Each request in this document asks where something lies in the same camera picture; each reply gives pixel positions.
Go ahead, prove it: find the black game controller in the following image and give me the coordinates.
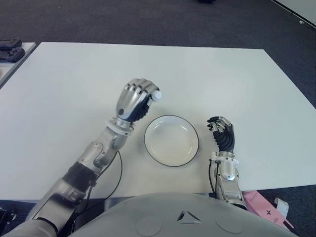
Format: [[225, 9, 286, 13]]
[[0, 47, 26, 62], [0, 37, 22, 49]]

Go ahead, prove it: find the white paper strip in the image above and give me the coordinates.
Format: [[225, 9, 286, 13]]
[[274, 197, 290, 219]]

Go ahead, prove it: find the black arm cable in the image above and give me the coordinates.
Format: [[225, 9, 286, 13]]
[[76, 150, 123, 213], [208, 159, 218, 194]]

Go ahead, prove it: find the black metal bracket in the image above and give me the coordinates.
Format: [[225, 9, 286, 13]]
[[0, 206, 17, 226]]

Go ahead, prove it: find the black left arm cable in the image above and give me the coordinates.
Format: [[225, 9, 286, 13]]
[[76, 150, 123, 213]]

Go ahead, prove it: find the pink cardboard box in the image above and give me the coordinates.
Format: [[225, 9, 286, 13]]
[[241, 190, 295, 229]]

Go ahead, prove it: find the white plate with black rim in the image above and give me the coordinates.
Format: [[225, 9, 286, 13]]
[[144, 114, 199, 168]]

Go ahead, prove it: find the grey robot torso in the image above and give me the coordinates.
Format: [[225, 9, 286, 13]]
[[69, 192, 300, 237]]

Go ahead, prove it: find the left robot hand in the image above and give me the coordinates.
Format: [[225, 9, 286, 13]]
[[116, 78, 162, 124]]

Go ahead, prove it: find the white side table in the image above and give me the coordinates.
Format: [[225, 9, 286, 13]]
[[0, 42, 38, 87]]

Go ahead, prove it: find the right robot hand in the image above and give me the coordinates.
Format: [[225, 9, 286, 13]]
[[206, 115, 236, 154]]

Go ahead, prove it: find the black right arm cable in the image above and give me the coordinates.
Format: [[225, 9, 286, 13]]
[[208, 159, 218, 194]]

